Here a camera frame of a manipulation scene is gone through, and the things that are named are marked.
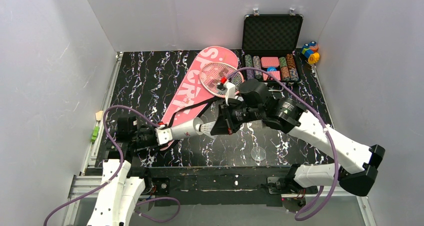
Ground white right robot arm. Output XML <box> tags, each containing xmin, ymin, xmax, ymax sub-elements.
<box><xmin>210</xmin><ymin>78</ymin><xmax>386</xmax><ymax>197</ymax></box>

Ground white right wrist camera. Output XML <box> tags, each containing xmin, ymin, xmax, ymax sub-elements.
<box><xmin>216</xmin><ymin>77</ymin><xmax>236</xmax><ymax>105</ymax></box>

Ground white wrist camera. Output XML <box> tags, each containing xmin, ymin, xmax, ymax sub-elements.
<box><xmin>216</xmin><ymin>77</ymin><xmax>236</xmax><ymax>105</ymax></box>
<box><xmin>154</xmin><ymin>122</ymin><xmax>173</xmax><ymax>146</ymax></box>

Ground colourful toy blocks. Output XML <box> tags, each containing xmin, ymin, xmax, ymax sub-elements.
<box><xmin>301</xmin><ymin>41</ymin><xmax>320</xmax><ymax>65</ymax></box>

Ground small wooden block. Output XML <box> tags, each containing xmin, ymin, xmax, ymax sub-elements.
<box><xmin>95</xmin><ymin>111</ymin><xmax>104</xmax><ymax>122</ymax></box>

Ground white plastic shuttlecock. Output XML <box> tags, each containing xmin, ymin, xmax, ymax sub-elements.
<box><xmin>200</xmin><ymin>121</ymin><xmax>216</xmax><ymax>139</ymax></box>

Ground pink playing card deck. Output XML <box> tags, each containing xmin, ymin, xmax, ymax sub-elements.
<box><xmin>262</xmin><ymin>71</ymin><xmax>281</xmax><ymax>81</ymax></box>
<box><xmin>260</xmin><ymin>56</ymin><xmax>280</xmax><ymax>68</ymax></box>

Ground pink racket cover bag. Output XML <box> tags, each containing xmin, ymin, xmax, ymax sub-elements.
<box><xmin>159</xmin><ymin>46</ymin><xmax>238</xmax><ymax>151</ymax></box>

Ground clear plastic tube lid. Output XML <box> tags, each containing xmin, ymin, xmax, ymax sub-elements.
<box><xmin>250</xmin><ymin>147</ymin><xmax>266</xmax><ymax>162</ymax></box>

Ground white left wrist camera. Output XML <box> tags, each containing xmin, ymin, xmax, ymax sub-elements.
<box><xmin>154</xmin><ymin>122</ymin><xmax>173</xmax><ymax>146</ymax></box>

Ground pink badminton racket upper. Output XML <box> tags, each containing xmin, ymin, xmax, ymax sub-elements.
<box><xmin>199</xmin><ymin>62</ymin><xmax>244</xmax><ymax>98</ymax></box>

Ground blue dealer button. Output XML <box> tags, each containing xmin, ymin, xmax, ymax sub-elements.
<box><xmin>266</xmin><ymin>67</ymin><xmax>277</xmax><ymax>72</ymax></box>

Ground white shuttlecock tube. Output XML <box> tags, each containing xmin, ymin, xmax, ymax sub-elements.
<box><xmin>170</xmin><ymin>117</ymin><xmax>204</xmax><ymax>141</ymax></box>

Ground black poker chip case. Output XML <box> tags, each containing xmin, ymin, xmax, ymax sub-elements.
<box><xmin>241</xmin><ymin>14</ymin><xmax>304</xmax><ymax>84</ymax></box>

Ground green clip on rail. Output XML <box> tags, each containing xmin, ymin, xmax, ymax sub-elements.
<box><xmin>90</xmin><ymin>126</ymin><xmax>100</xmax><ymax>143</ymax></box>

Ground poker chip stack row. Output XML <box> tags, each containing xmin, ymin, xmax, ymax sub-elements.
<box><xmin>285</xmin><ymin>54</ymin><xmax>299</xmax><ymax>81</ymax></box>
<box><xmin>278</xmin><ymin>57</ymin><xmax>291</xmax><ymax>81</ymax></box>
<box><xmin>244</xmin><ymin>54</ymin><xmax>255</xmax><ymax>80</ymax></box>
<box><xmin>252</xmin><ymin>56</ymin><xmax>263</xmax><ymax>80</ymax></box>

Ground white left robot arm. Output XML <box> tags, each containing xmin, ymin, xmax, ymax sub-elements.
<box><xmin>87</xmin><ymin>159</ymin><xmax>146</xmax><ymax>226</ymax></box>

